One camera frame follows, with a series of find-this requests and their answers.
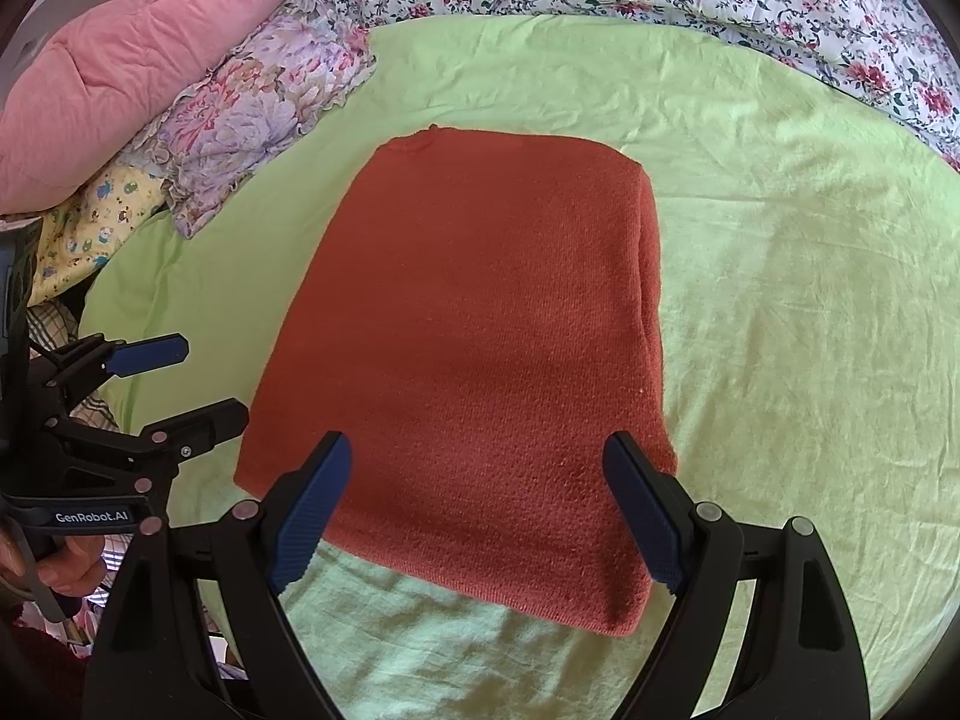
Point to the person's left forearm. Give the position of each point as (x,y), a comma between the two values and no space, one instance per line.
(34,675)

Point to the yellow cartoon print cloth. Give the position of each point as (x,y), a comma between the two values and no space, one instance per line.
(97,225)

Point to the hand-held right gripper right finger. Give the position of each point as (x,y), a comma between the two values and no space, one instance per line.
(645,517)

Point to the light green bed sheet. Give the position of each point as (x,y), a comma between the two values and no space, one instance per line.
(787,315)

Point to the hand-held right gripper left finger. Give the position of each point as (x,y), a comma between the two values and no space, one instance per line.
(311,517)

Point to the purple floral pillow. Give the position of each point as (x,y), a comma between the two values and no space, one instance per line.
(255,112)

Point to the plaid cloth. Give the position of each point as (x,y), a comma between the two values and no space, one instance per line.
(49,326)

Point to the pink comforter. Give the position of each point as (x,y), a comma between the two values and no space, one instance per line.
(135,52)

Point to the person's left hand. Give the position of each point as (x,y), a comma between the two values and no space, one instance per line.
(71,566)

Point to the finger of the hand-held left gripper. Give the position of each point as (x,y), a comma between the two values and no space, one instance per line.
(202,424)
(146,354)

